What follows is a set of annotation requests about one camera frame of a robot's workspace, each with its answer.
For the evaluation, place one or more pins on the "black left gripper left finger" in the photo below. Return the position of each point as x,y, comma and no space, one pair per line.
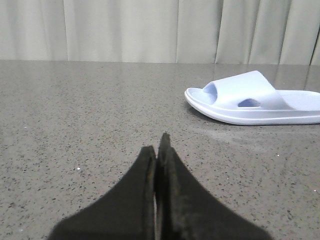
126,212

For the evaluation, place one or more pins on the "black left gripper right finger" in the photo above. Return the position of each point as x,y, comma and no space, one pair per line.
187,211

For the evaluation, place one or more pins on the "light blue slipper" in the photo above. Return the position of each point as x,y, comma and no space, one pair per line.
249,99

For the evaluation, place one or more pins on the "white pleated curtain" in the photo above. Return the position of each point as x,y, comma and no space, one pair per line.
275,32

